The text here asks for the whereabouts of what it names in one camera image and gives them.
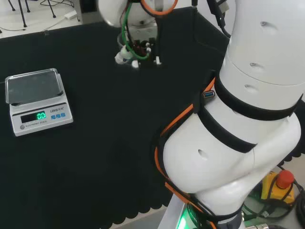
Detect white power adapter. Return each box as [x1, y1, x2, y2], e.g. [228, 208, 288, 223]
[64, 11, 78, 21]

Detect grey metal post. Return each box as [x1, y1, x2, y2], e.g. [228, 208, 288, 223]
[72, 0, 99, 23]

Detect black cables by stop button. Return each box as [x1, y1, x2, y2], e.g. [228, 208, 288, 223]
[242, 177, 305, 221]

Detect black bench cloth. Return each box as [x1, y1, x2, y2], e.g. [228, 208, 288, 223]
[0, 6, 305, 226]

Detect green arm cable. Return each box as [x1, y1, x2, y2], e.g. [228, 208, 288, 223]
[121, 1, 151, 61]

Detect yellow stop button red cap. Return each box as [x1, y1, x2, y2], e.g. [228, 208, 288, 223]
[260, 169, 296, 206]

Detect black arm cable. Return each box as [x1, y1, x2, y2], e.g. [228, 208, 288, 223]
[206, 0, 232, 39]

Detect black tripod legs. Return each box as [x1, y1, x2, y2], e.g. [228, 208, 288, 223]
[9, 0, 57, 28]

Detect white electronic balance steel pan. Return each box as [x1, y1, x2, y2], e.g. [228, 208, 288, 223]
[4, 68, 74, 137]

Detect clear glass beaker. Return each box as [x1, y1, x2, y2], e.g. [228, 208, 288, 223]
[117, 32, 133, 65]

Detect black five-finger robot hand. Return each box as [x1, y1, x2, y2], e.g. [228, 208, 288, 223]
[114, 23, 165, 70]

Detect white floor cable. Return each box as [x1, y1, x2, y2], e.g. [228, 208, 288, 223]
[42, 14, 70, 33]

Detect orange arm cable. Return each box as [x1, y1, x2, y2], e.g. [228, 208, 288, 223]
[140, 0, 217, 229]

